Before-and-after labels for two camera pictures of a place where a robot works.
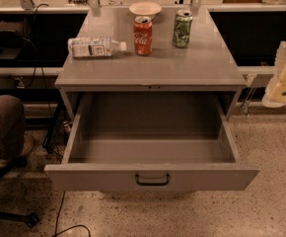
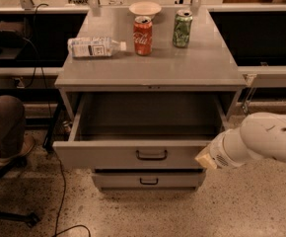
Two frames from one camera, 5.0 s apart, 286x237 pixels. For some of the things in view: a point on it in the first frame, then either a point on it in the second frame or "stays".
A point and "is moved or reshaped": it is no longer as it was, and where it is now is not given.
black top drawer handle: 152,184 → 151,158
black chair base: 31,218 stays
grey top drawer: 150,141 is moved or reshaped
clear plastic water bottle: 94,46 stays
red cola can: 143,36 stays
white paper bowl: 145,8 stays
